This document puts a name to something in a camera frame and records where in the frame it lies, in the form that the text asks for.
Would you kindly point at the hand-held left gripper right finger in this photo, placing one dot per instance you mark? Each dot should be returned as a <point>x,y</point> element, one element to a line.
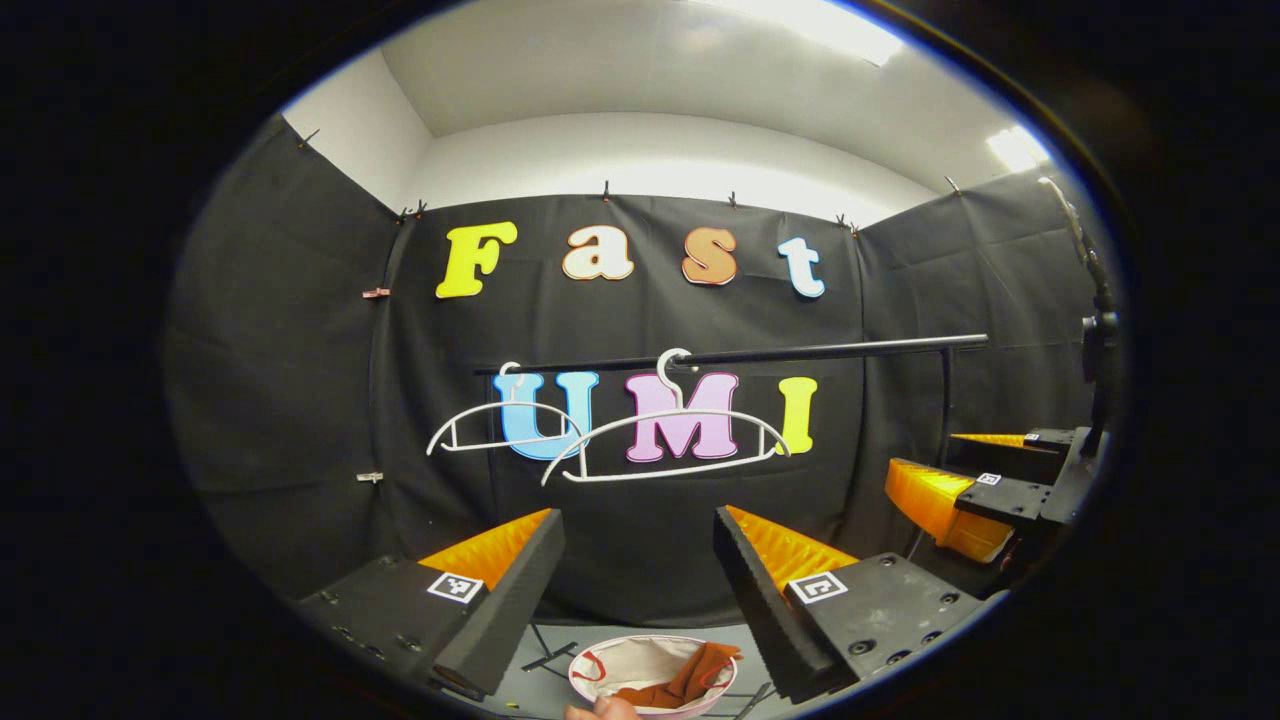
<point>770,620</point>

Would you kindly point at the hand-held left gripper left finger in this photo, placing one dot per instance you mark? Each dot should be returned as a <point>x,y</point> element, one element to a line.
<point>510,615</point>

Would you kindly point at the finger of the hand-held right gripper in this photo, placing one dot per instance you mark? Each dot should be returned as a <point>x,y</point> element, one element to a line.
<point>1005,498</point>
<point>1040,450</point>

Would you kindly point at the pink white laundry hamper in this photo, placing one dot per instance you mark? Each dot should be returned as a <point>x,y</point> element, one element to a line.
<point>640,660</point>

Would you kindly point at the white plastic hanger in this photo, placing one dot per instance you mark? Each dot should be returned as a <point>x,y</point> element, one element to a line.
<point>500,404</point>
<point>680,410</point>

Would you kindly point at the black clothes rack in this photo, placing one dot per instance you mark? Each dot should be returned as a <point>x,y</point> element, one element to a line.
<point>850,349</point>

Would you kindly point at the thin grey rod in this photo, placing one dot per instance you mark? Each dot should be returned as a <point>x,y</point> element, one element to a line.
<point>1075,230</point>

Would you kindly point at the black backdrop cloth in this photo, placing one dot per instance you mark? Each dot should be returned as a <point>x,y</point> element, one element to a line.
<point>300,400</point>

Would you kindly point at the small ceiling light panel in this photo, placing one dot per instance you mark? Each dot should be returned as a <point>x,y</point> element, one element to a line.
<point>1018,148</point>

